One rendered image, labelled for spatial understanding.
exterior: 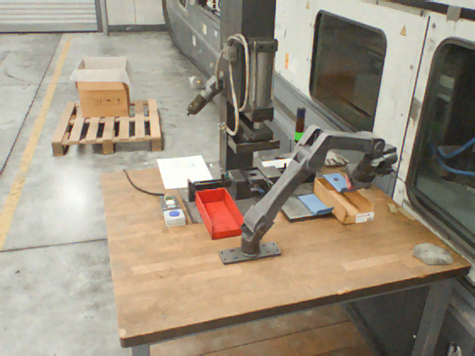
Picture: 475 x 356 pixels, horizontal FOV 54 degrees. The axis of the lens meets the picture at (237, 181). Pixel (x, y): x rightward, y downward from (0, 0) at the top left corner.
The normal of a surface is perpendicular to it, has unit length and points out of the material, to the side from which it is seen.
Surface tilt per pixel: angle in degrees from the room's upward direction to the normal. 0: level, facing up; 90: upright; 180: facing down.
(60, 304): 0
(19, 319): 0
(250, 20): 90
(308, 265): 0
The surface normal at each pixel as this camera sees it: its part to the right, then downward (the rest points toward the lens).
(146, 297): 0.03, -0.89
